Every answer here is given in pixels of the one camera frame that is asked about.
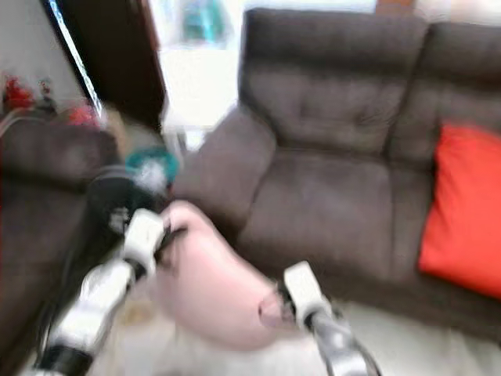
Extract pink pillow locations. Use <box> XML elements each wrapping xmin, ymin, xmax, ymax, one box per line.
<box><xmin>149</xmin><ymin>200</ymin><xmax>306</xmax><ymax>352</ymax></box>

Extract brown fabric sofa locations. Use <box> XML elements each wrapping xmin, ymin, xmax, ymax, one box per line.
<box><xmin>172</xmin><ymin>8</ymin><xmax>501</xmax><ymax>345</ymax></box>

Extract red pillow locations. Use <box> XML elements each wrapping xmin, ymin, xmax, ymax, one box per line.
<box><xmin>417</xmin><ymin>121</ymin><xmax>501</xmax><ymax>300</ymax></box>

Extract black and white fan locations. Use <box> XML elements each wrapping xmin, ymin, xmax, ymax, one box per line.
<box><xmin>82</xmin><ymin>164</ymin><xmax>173</xmax><ymax>244</ymax></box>

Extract green mesh waste basket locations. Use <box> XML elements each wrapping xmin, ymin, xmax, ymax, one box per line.
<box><xmin>125</xmin><ymin>146</ymin><xmax>179</xmax><ymax>185</ymax></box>

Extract cardboard box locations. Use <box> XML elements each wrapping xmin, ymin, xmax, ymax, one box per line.
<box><xmin>102</xmin><ymin>110</ymin><xmax>130</xmax><ymax>154</ymax></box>

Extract brown fabric armchair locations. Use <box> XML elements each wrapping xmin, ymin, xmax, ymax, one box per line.
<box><xmin>0</xmin><ymin>117</ymin><xmax>126</xmax><ymax>376</ymax></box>

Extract pink clear plastic bottle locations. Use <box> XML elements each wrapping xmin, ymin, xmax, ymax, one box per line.
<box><xmin>67</xmin><ymin>103</ymin><xmax>103</xmax><ymax>130</ymax></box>

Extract dark wooden door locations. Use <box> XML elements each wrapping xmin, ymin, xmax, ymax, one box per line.
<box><xmin>47</xmin><ymin>0</ymin><xmax>167</xmax><ymax>134</ymax></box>

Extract red artificial flowers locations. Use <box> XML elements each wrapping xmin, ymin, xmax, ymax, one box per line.
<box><xmin>4</xmin><ymin>76</ymin><xmax>37</xmax><ymax>112</ymax></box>

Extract teal plastic stool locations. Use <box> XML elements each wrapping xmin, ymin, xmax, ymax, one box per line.
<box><xmin>182</xmin><ymin>0</ymin><xmax>228</xmax><ymax>44</ymax></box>

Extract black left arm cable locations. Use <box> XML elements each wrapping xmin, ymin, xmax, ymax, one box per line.
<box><xmin>39</xmin><ymin>227</ymin><xmax>95</xmax><ymax>361</ymax></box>

